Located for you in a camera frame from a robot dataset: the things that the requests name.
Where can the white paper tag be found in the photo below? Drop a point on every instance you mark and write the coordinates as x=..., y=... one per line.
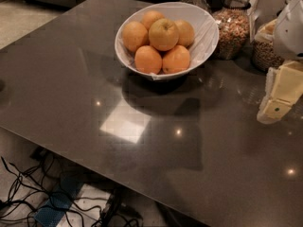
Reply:
x=252, y=18

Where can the orange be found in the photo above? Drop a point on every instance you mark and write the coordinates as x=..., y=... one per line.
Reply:
x=147, y=60
x=150, y=17
x=186, y=33
x=176, y=60
x=134, y=35

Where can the right back orange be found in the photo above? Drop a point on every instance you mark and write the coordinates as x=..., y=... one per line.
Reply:
x=186, y=33

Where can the front right orange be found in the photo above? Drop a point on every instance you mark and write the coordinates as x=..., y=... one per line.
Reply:
x=176, y=60

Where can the front left orange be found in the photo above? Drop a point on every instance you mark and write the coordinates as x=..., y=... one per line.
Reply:
x=147, y=60

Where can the right glass jar of cereal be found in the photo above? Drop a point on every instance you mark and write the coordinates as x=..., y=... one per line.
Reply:
x=263, y=55

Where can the glass jar of cereal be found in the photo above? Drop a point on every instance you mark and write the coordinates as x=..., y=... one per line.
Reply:
x=263, y=55
x=234, y=28

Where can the yellow-green apple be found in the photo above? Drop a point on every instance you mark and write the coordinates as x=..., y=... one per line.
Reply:
x=163, y=34

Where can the blue mat on floor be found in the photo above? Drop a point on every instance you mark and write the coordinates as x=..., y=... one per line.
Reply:
x=59, y=202

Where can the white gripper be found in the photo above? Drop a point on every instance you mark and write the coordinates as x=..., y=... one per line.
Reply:
x=290, y=32

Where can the white bowl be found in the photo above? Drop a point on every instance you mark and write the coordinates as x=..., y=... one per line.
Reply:
x=205, y=41

